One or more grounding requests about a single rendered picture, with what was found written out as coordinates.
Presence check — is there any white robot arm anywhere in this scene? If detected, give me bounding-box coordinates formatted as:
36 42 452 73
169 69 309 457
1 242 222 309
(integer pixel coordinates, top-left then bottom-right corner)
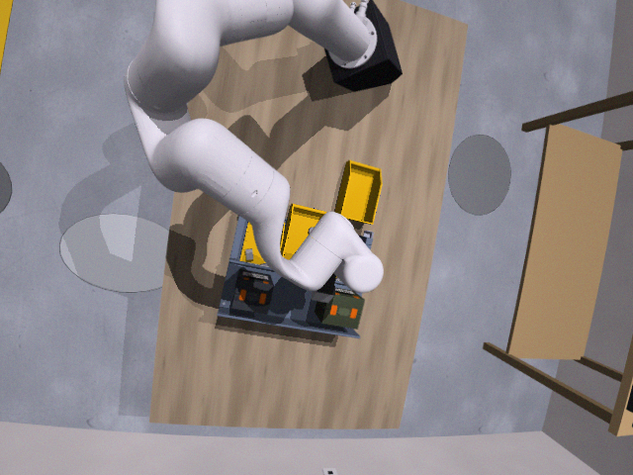
124 0 384 303

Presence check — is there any olive green tool case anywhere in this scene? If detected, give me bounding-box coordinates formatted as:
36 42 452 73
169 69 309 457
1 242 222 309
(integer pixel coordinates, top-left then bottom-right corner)
315 287 365 330

